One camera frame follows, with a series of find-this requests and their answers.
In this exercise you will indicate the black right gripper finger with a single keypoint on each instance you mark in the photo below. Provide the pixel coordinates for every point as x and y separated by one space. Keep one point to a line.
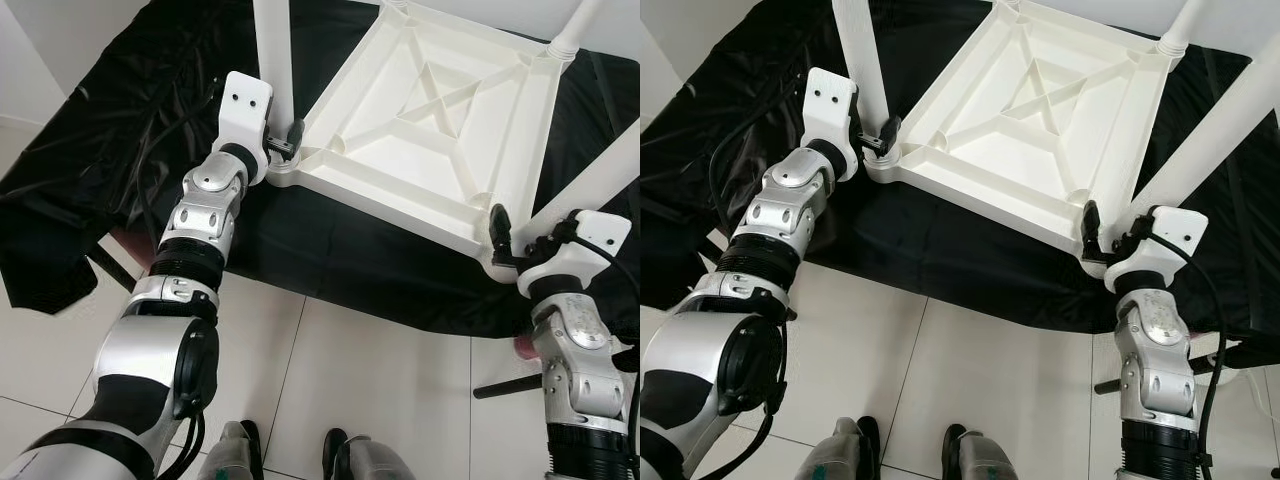
500 230
1090 228

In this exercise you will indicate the white plastic table top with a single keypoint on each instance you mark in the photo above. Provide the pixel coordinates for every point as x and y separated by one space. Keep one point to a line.
1040 170
440 180

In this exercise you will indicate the black tablecloth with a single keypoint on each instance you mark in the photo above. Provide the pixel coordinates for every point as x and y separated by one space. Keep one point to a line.
130 120
720 80

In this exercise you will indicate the grey right robot foot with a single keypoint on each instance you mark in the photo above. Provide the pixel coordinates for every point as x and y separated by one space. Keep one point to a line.
985 458
365 460

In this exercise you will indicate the grey robot foot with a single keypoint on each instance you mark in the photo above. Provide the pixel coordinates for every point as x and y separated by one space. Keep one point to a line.
232 458
365 460
985 458
845 455

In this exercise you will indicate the grey left robot foot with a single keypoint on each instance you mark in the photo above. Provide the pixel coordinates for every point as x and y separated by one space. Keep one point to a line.
845 455
232 458

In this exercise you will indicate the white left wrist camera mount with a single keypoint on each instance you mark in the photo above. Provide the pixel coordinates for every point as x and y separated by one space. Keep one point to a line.
245 115
832 110

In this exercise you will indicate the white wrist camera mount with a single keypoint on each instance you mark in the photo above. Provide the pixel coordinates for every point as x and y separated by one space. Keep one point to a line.
1165 245
585 250
245 115
832 110

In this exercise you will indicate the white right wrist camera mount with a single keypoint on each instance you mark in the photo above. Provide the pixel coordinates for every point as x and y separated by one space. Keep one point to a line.
1165 245
585 250

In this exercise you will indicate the dark metal table frame bar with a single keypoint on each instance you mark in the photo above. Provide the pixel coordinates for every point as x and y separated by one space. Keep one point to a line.
510 386
1112 383
115 265

